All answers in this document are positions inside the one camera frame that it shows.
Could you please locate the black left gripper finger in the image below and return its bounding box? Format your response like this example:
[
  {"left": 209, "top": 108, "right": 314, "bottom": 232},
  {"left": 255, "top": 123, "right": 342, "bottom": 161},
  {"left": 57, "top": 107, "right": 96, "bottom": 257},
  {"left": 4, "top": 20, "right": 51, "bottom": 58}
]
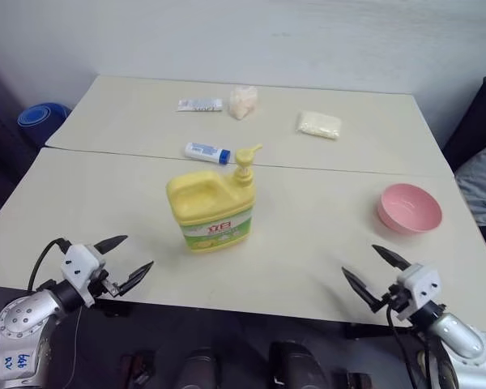
[
  {"left": 93, "top": 234, "right": 129, "bottom": 256},
  {"left": 117, "top": 260, "right": 156, "bottom": 297}
]

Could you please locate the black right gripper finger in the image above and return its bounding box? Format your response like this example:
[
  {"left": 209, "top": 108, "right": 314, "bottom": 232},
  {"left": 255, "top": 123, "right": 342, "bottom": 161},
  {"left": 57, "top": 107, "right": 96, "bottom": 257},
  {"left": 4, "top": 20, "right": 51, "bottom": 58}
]
[
  {"left": 371, "top": 244, "right": 412, "bottom": 274},
  {"left": 341, "top": 266, "right": 385, "bottom": 314}
]

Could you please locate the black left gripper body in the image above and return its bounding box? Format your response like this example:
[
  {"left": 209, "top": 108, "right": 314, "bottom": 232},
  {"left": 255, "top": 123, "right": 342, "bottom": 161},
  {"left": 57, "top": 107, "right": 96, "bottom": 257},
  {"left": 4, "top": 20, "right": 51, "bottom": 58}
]
[{"left": 88, "top": 267, "right": 125, "bottom": 300}]

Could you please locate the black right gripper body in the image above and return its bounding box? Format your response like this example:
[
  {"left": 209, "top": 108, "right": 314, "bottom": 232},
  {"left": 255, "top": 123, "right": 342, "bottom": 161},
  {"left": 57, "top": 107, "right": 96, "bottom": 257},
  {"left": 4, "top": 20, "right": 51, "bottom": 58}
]
[{"left": 379, "top": 280, "right": 409, "bottom": 314}]

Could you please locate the pink bowl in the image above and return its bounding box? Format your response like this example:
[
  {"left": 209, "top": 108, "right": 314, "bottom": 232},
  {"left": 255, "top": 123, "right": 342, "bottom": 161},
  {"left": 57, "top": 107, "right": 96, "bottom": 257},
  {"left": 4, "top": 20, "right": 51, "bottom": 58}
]
[{"left": 377, "top": 182, "right": 443, "bottom": 236}]

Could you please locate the yellow dish soap pump bottle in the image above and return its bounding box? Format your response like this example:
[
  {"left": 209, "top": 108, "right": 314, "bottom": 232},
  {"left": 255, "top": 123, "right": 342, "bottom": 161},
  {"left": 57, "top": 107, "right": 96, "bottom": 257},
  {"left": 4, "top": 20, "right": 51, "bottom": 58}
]
[{"left": 165, "top": 143, "right": 264, "bottom": 254}]

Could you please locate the dark rounded shape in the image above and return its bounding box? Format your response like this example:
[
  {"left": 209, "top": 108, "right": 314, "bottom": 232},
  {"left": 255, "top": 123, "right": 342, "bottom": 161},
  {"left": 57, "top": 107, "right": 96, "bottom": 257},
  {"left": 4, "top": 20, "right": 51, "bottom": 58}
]
[
  {"left": 268, "top": 341, "right": 330, "bottom": 389},
  {"left": 176, "top": 345, "right": 217, "bottom": 389}
]

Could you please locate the grey cloth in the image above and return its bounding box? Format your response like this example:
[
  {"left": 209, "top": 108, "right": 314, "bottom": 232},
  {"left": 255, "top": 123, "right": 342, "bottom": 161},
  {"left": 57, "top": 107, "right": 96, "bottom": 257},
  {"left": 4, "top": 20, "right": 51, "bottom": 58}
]
[{"left": 455, "top": 139, "right": 486, "bottom": 228}]

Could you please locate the white tube with blue cap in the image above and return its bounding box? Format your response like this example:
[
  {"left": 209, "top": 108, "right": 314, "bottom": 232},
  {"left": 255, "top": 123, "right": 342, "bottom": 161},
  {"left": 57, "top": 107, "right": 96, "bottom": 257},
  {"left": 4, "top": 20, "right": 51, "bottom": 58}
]
[{"left": 183, "top": 141, "right": 232, "bottom": 165}]

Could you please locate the blue rolled mat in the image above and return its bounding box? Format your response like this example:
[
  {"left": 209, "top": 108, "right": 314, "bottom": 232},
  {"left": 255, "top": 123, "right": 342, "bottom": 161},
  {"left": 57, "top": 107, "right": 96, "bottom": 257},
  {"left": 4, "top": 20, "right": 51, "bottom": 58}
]
[{"left": 17, "top": 103, "right": 72, "bottom": 130}]

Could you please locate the clear bag of white grains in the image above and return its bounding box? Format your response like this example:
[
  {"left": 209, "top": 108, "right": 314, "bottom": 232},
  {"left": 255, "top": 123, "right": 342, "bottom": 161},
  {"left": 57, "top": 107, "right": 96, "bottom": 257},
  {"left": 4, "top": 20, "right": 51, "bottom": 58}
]
[{"left": 295, "top": 110, "right": 343, "bottom": 141}]

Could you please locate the dark chair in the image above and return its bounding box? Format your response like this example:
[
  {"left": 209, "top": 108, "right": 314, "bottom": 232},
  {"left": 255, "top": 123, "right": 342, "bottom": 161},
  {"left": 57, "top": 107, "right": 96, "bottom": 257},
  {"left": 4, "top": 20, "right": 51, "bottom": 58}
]
[{"left": 441, "top": 75, "right": 486, "bottom": 176}]

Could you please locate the clear bag of pinkish pieces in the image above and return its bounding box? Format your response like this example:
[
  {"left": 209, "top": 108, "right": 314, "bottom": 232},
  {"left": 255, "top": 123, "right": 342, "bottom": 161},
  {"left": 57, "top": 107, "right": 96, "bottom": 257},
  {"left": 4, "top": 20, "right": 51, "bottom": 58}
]
[{"left": 228, "top": 85, "right": 259, "bottom": 121}]

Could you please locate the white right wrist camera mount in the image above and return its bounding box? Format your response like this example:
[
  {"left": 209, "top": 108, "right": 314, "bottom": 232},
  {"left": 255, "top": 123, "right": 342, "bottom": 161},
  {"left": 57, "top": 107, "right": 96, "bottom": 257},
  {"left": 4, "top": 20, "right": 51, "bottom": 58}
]
[{"left": 394, "top": 263, "right": 442, "bottom": 322}]

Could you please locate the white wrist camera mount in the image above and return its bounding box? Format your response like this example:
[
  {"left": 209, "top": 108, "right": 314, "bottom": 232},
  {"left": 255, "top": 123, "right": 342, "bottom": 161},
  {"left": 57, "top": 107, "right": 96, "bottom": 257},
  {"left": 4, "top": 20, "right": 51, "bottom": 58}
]
[
  {"left": 394, "top": 263, "right": 442, "bottom": 322},
  {"left": 61, "top": 242, "right": 107, "bottom": 287}
]

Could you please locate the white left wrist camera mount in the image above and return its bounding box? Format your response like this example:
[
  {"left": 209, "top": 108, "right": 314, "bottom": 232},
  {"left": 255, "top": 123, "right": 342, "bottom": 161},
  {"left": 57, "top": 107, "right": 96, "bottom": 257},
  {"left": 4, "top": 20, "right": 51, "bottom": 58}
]
[{"left": 61, "top": 242, "right": 107, "bottom": 287}]

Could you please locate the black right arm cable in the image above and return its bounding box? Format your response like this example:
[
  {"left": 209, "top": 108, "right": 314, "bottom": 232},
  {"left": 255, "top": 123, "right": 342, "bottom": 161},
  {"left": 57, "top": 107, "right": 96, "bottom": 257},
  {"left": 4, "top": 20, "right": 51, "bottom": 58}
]
[{"left": 385, "top": 299, "right": 408, "bottom": 389}]

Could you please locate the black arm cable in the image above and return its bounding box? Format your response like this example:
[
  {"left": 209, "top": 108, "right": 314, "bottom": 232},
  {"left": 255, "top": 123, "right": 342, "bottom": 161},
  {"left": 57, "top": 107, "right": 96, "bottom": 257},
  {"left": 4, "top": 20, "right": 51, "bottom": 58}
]
[
  {"left": 26, "top": 238, "right": 72, "bottom": 292},
  {"left": 385, "top": 299, "right": 408, "bottom": 389}
]

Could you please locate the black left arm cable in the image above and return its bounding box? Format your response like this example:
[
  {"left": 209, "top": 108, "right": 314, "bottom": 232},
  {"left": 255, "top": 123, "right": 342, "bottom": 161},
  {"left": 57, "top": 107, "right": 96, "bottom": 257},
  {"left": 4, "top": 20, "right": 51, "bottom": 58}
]
[{"left": 26, "top": 238, "right": 72, "bottom": 292}]

